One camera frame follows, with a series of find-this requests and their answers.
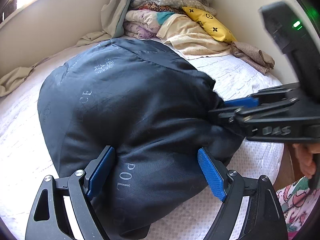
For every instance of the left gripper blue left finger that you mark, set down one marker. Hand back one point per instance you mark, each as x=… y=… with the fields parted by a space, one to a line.
x=97 y=172

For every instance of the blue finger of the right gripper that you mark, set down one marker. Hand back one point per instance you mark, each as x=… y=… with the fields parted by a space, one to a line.
x=242 y=102

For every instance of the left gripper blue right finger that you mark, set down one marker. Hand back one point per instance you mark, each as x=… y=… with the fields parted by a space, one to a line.
x=215 y=174

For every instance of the dark navy padded jacket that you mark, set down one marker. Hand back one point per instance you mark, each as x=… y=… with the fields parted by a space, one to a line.
x=151 y=106

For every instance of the pink patterned pajama clothing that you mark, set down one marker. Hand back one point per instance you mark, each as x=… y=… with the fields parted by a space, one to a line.
x=297 y=202

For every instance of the person's right hand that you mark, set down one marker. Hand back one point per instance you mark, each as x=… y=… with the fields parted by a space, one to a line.
x=304 y=155

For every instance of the brown checked cloth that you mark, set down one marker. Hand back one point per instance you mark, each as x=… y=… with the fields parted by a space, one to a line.
x=256 y=58

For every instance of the white textured bed sheet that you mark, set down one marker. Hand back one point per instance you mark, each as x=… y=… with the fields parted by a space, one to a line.
x=25 y=160

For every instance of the yellow patterned pillow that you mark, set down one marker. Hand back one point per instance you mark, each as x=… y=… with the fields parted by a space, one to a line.
x=210 y=24

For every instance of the cream striped towel blanket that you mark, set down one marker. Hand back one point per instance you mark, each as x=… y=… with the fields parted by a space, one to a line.
x=187 y=37

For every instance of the beige curtain left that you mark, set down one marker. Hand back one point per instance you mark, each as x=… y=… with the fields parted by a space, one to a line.
x=16 y=77

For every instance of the beige curtain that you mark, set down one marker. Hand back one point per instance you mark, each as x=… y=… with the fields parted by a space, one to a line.
x=16 y=77
x=112 y=19

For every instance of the purple floral folded quilt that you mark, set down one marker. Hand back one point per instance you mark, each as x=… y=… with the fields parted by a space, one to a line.
x=144 y=24

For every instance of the leopard print cloth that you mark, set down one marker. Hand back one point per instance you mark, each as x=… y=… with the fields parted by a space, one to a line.
x=152 y=6

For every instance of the beige curtain right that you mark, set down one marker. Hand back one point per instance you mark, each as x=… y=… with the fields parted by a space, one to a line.
x=112 y=19

